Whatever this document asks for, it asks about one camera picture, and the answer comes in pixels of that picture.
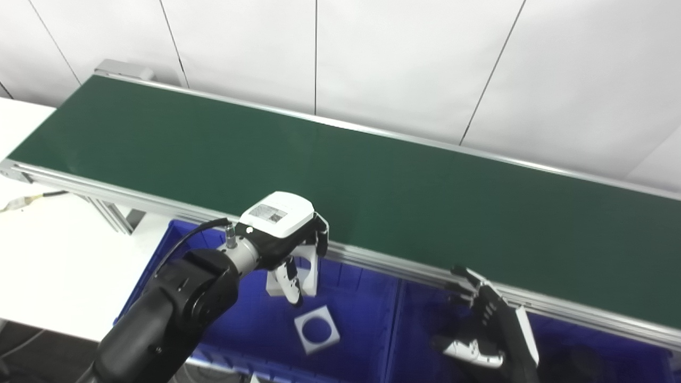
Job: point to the grey conveyor motor box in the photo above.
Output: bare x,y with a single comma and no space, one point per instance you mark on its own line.
125,69

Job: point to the blue plastic bin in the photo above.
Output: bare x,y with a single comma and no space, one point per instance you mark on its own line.
612,351
362,324

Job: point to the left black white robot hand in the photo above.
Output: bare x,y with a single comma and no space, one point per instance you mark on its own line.
282,213

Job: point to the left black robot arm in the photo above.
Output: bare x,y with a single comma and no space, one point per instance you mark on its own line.
175,308

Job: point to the green conveyor belt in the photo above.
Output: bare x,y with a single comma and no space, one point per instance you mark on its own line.
372,260
372,191

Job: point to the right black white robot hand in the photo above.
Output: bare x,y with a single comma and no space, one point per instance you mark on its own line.
503,330

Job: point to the white square part with hole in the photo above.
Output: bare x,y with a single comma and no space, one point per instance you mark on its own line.
313,276
303,340

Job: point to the aluminium conveyor leg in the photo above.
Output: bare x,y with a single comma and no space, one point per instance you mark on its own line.
114,215

